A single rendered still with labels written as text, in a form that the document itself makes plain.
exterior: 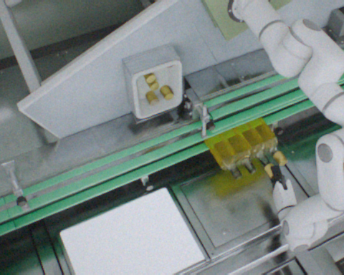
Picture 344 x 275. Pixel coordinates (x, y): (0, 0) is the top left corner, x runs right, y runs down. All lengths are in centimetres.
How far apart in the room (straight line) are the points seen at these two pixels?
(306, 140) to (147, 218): 73
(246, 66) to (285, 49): 49
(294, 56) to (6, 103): 132
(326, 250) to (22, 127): 128
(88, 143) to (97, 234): 31
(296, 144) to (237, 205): 40
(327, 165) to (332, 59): 28
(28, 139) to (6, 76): 38
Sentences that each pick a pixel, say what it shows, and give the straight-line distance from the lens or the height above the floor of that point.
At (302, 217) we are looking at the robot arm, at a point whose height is 144.
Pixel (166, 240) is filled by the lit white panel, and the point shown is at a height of 119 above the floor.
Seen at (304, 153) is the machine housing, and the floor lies 108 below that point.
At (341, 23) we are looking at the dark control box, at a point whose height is 83.
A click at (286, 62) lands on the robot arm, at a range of 147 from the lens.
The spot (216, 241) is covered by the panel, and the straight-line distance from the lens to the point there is 183.
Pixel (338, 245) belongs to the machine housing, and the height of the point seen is 147.
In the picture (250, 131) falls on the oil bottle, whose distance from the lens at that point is 189.
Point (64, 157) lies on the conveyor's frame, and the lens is 182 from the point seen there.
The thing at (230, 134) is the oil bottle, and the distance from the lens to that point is 188.
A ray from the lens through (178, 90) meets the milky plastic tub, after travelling 180.
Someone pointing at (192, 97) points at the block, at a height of 86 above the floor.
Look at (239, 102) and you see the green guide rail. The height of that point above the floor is 94.
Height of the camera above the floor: 193
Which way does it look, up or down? 33 degrees down
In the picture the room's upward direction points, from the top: 145 degrees clockwise
